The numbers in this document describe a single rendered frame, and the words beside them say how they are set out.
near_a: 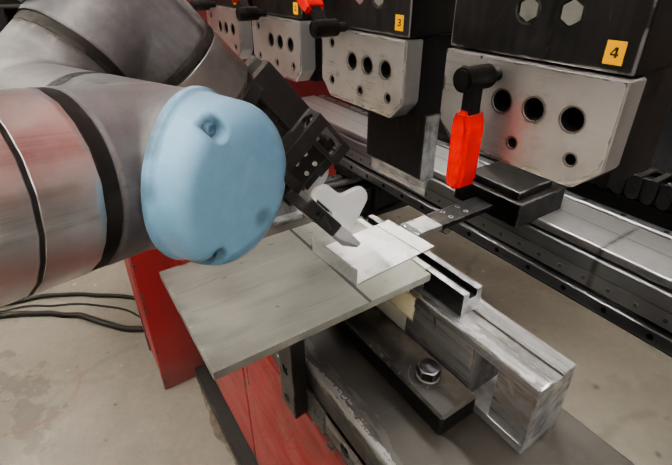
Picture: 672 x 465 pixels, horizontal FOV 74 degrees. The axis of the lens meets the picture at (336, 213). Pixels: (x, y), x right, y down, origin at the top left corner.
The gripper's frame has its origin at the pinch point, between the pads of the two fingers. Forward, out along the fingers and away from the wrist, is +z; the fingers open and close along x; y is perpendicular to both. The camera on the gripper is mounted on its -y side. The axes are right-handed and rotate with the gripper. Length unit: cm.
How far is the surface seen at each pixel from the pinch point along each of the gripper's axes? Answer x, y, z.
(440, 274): -8.2, 4.3, 10.0
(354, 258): -0.3, -0.7, 5.5
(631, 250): -17.0, 23.6, 28.2
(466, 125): -14.5, 12.4, -10.4
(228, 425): 58, -66, 75
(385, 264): -3.3, 1.2, 7.1
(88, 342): 127, -93, 59
